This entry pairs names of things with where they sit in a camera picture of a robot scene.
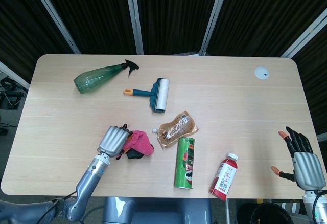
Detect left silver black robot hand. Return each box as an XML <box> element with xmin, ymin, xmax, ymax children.
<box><xmin>97</xmin><ymin>123</ymin><xmax>133</xmax><ymax>160</ymax></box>

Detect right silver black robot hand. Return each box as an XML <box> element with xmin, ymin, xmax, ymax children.
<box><xmin>271</xmin><ymin>126</ymin><xmax>327</xmax><ymax>191</ymax></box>

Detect pink cloth with black trim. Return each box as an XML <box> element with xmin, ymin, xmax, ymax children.
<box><xmin>121</xmin><ymin>129</ymin><xmax>155</xmax><ymax>160</ymax></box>

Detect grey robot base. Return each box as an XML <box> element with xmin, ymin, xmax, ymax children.
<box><xmin>102</xmin><ymin>196</ymin><xmax>213</xmax><ymax>224</ymax></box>

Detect black waste bin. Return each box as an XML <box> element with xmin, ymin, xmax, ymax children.
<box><xmin>236</xmin><ymin>201</ymin><xmax>297</xmax><ymax>224</ymax></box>

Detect teal lint roller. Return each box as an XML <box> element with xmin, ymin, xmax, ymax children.
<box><xmin>123</xmin><ymin>78</ymin><xmax>171</xmax><ymax>113</ymax></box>

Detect brown sauce pouch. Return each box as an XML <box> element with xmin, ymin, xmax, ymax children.
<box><xmin>152</xmin><ymin>110</ymin><xmax>200</xmax><ymax>150</ymax></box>

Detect green spray bottle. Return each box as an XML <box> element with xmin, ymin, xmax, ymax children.
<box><xmin>73</xmin><ymin>59</ymin><xmax>140</xmax><ymax>95</ymax></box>

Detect green chips can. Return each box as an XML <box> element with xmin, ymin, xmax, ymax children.
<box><xmin>174</xmin><ymin>136</ymin><xmax>196</xmax><ymax>190</ymax></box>

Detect red juice bottle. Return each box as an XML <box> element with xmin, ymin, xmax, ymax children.
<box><xmin>209</xmin><ymin>152</ymin><xmax>239</xmax><ymax>201</ymax></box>

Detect white cable grommet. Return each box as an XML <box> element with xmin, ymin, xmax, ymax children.
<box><xmin>254</xmin><ymin>66</ymin><xmax>271</xmax><ymax>80</ymax></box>

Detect black floor cables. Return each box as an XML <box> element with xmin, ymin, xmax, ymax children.
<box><xmin>0</xmin><ymin>77</ymin><xmax>28</xmax><ymax>109</ymax></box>

